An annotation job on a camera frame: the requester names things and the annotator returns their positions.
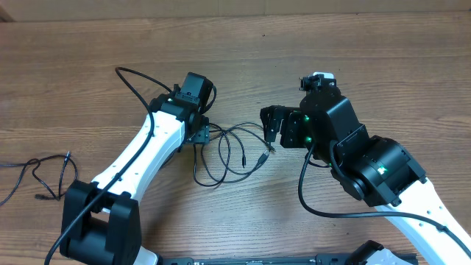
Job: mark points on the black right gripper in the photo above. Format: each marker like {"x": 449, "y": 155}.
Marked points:
{"x": 294, "y": 121}

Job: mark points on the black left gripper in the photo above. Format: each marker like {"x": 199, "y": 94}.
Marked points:
{"x": 202, "y": 134}

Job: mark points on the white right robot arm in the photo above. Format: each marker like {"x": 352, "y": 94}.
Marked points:
{"x": 376, "y": 170}

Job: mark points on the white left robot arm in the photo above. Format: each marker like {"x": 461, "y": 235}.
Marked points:
{"x": 101, "y": 219}

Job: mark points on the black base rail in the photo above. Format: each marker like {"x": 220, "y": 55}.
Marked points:
{"x": 368, "y": 253}

